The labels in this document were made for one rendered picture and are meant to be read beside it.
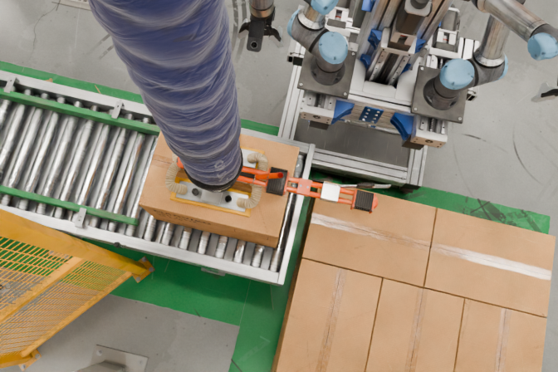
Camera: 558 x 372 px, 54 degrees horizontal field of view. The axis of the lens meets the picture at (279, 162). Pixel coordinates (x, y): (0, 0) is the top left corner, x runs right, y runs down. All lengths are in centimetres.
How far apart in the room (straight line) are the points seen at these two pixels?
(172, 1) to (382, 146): 246
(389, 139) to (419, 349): 117
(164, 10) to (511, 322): 239
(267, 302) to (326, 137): 100
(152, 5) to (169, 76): 26
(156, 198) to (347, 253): 96
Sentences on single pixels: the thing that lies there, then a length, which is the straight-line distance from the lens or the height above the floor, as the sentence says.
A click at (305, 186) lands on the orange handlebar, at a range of 218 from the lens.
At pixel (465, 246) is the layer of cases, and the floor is 54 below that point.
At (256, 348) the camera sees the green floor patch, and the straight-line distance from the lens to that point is 322.
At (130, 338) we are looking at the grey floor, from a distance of 330.
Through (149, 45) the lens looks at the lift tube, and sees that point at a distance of 97.
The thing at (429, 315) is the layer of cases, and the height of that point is 54.
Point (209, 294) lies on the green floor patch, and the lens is 323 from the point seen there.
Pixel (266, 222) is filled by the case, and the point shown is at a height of 95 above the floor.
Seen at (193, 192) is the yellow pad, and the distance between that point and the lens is 228.
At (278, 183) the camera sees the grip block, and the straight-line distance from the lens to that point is 217.
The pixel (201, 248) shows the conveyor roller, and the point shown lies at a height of 55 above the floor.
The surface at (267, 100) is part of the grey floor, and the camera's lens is 345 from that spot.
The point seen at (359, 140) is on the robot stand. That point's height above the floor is 21.
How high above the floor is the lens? 322
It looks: 75 degrees down
